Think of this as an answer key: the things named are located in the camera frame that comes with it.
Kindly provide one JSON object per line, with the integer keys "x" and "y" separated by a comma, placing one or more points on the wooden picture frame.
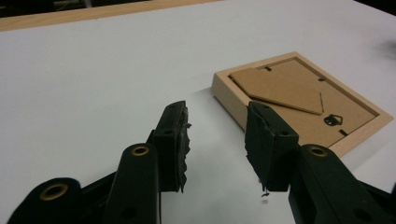
{"x": 295, "y": 87}

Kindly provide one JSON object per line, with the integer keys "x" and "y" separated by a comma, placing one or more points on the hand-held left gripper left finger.
{"x": 168, "y": 149}

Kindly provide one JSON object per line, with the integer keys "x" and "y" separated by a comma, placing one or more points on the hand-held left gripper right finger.
{"x": 267, "y": 146}

